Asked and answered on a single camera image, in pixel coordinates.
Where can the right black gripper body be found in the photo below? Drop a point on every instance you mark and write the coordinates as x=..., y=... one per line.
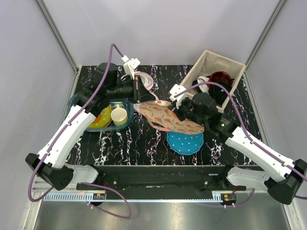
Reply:
x=186, y=110

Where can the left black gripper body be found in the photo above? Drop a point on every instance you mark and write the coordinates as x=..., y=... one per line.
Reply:
x=129, y=89

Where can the floral mesh laundry bag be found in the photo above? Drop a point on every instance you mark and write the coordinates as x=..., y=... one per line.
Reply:
x=161, y=118

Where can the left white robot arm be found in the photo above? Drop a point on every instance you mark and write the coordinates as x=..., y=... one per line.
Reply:
x=49, y=163

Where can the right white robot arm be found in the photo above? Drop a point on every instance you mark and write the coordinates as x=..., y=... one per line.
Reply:
x=281, y=176

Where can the white round mesh bra bag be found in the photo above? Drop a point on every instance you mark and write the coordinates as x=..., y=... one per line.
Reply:
x=147, y=81

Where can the red and black bra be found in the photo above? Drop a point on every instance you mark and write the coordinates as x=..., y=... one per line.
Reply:
x=216, y=92

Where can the teal plastic bin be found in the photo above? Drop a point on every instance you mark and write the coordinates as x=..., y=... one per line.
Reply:
x=122, y=103

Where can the cream cup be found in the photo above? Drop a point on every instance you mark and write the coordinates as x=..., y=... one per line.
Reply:
x=119, y=116

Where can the yellow polka dot plate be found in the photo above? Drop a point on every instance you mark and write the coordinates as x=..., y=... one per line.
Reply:
x=105, y=119

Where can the blue polka dot plate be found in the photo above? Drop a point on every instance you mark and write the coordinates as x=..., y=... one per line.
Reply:
x=185, y=144

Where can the orange plastic lid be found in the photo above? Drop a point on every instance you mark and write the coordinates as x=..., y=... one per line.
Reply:
x=97, y=119

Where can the wicker basket with liner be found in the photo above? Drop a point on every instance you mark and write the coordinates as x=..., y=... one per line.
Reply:
x=210, y=62

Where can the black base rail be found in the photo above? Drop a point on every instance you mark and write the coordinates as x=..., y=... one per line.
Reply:
x=166, y=183

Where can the left aluminium frame post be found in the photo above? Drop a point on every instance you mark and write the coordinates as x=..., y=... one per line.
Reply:
x=54, y=30

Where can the aluminium frame post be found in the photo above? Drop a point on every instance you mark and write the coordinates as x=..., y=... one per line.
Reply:
x=54, y=30
x=267, y=28

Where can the right aluminium frame post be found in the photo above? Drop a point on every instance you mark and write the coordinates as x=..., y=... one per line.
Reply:
x=267, y=28

